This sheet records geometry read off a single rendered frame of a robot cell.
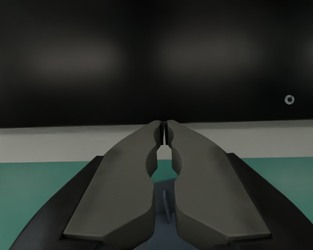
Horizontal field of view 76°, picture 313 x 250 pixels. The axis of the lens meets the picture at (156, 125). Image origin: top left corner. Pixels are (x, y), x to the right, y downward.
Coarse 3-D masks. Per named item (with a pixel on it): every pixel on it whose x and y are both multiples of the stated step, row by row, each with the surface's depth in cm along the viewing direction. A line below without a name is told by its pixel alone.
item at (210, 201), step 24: (168, 120) 13; (168, 144) 12; (192, 144) 10; (216, 144) 10; (192, 168) 8; (216, 168) 8; (192, 192) 7; (216, 192) 7; (240, 192) 7; (192, 216) 6; (216, 216) 6; (240, 216) 6; (192, 240) 7; (216, 240) 6
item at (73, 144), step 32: (0, 128) 23; (32, 128) 23; (64, 128) 23; (96, 128) 23; (128, 128) 22; (192, 128) 22; (224, 128) 22; (256, 128) 22; (288, 128) 22; (0, 160) 23; (32, 160) 23; (64, 160) 23
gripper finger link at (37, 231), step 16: (96, 160) 9; (80, 176) 8; (64, 192) 8; (80, 192) 8; (48, 208) 7; (64, 208) 7; (32, 224) 6; (48, 224) 6; (64, 224) 6; (16, 240) 6; (32, 240) 6; (48, 240) 6; (64, 240) 6; (80, 240) 6
